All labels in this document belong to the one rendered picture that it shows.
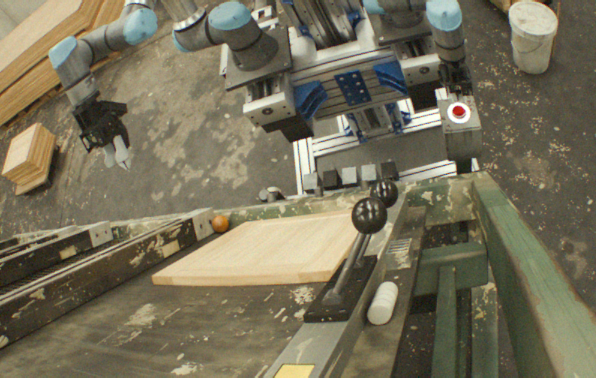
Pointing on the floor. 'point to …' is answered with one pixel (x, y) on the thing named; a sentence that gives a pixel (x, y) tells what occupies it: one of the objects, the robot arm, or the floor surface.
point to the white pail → (532, 35)
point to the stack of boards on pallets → (34, 59)
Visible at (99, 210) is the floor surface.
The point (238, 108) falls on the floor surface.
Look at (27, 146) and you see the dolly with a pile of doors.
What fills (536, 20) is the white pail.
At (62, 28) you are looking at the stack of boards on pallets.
